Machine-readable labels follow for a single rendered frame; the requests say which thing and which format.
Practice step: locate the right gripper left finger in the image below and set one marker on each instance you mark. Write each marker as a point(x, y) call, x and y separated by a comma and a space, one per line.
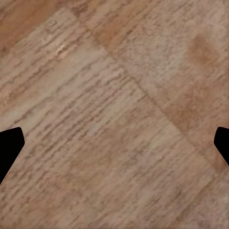
point(11, 143)

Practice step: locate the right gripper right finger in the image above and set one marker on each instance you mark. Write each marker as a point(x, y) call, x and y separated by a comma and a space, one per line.
point(221, 141)

